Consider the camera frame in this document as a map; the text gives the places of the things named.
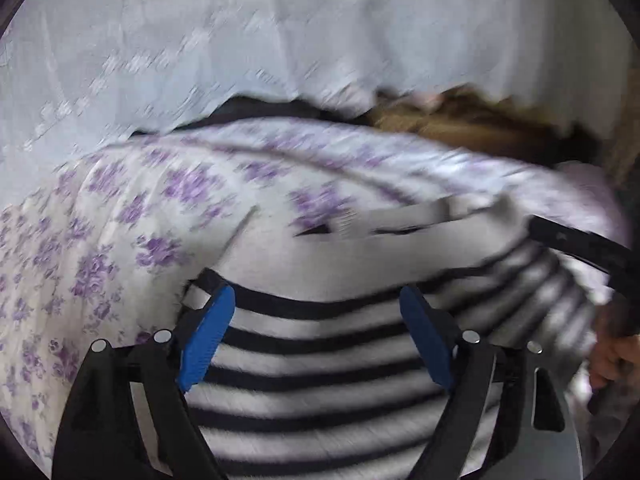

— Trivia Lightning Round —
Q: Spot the white lace cover cloth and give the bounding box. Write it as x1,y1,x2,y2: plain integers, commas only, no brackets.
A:
1,0,631,186

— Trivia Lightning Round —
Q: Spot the woven rattan mat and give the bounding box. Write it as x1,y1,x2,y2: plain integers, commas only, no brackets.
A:
366,84,600,167

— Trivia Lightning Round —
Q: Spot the black white striped sweater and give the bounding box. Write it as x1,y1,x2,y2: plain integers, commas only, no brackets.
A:
186,197,594,479

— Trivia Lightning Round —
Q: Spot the purple floral bed sheet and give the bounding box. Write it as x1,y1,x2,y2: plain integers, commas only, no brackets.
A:
1,119,628,472

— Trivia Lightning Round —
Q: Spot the person's right hand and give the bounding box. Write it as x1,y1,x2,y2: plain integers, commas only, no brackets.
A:
588,301,639,390

